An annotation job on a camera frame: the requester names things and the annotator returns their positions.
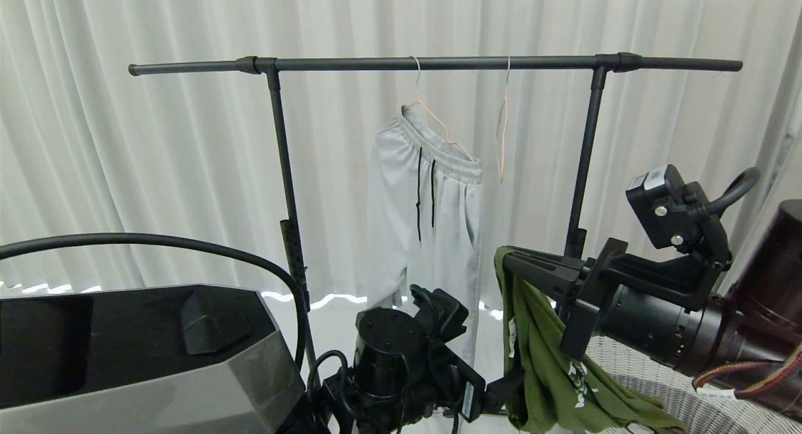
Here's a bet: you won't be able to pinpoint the pink clothes hanger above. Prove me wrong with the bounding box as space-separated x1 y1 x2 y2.
403 57 477 163
495 57 511 184

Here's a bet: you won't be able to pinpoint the pale grey shorts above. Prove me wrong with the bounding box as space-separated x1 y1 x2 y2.
363 106 484 367

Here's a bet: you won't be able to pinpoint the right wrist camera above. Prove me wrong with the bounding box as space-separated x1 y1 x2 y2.
605 164 734 311

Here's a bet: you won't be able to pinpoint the green garment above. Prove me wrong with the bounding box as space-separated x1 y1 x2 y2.
493 246 687 434

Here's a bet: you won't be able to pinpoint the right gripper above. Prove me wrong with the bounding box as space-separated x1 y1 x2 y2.
501 237 731 380

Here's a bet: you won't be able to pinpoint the white laundry basket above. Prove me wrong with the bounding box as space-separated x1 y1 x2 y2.
586 336 802 434

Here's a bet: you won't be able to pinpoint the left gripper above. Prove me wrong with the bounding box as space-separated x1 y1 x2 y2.
326 343 526 434

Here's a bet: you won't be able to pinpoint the black clothes rack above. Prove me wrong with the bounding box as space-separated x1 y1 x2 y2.
128 52 744 422

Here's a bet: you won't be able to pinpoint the white curtain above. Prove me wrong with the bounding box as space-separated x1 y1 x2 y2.
0 0 802 313

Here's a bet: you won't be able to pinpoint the black cable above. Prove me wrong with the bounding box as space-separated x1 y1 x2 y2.
0 232 352 434
702 167 762 217

